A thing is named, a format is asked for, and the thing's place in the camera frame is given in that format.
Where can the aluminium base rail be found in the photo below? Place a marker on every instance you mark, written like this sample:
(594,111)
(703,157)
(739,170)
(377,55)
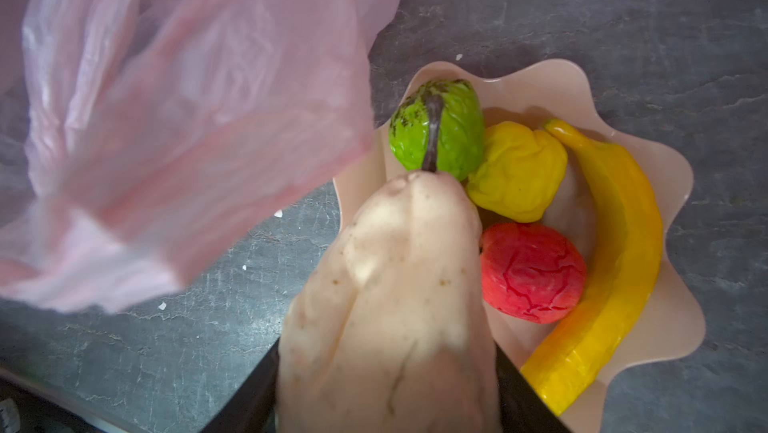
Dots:
(28,406)

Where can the pink wavy bowl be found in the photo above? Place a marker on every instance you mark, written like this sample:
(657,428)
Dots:
(672,324)

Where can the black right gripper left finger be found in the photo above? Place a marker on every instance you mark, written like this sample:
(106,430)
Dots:
(252,407)

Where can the green fake fruit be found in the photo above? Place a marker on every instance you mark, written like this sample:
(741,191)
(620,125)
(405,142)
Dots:
(460,147)

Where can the yellow fake lemon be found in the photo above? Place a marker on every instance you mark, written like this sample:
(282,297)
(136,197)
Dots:
(520,174)

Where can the small cream fake pear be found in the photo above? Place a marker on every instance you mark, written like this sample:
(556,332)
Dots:
(390,334)

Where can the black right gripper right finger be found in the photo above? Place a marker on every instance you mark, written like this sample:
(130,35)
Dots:
(522,411)

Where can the yellow fake banana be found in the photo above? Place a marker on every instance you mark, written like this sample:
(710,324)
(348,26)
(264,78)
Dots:
(621,274)

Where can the pink plastic bag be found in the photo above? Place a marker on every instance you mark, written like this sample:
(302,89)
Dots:
(142,138)

